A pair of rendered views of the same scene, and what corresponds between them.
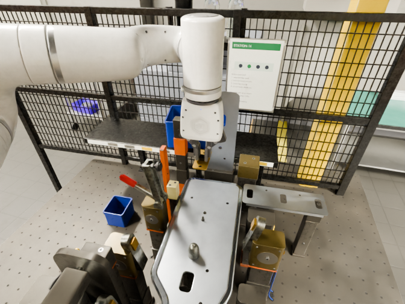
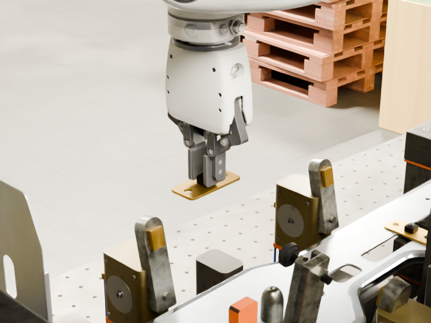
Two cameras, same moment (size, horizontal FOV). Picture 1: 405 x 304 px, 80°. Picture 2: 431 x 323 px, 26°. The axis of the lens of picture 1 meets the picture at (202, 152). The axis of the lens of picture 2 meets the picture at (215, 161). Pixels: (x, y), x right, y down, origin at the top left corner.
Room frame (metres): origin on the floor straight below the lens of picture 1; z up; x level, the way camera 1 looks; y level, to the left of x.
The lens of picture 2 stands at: (1.35, 0.54, 1.73)
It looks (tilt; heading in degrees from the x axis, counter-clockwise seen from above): 25 degrees down; 213
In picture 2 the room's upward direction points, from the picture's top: straight up
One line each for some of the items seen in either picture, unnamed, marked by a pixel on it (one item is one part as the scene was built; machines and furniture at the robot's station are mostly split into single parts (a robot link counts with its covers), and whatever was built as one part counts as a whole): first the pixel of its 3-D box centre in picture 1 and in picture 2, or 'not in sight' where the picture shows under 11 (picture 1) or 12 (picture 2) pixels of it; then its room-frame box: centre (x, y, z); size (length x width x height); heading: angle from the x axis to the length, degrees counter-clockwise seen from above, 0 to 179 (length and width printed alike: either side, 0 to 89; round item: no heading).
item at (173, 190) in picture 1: (175, 217); not in sight; (0.62, 0.10, 0.88); 0.04 x 0.04 x 0.37; 78
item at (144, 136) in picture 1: (181, 139); not in sight; (0.98, 0.10, 1.01); 0.90 x 0.22 x 0.03; 78
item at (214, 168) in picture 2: (193, 146); (221, 159); (0.52, 0.02, 1.29); 0.03 x 0.03 x 0.07; 78
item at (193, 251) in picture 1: (193, 251); (272, 306); (0.39, 0.03, 1.02); 0.03 x 0.03 x 0.07
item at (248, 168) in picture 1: (244, 192); not in sight; (0.75, -0.19, 0.88); 0.08 x 0.08 x 0.36; 78
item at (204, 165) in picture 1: (202, 158); (206, 180); (0.52, 0.00, 1.25); 0.08 x 0.04 x 0.01; 168
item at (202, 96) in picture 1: (201, 90); (207, 24); (0.52, 0.00, 1.45); 0.09 x 0.08 x 0.03; 78
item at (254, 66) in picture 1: (252, 76); not in sight; (1.03, -0.22, 1.30); 0.23 x 0.02 x 0.31; 78
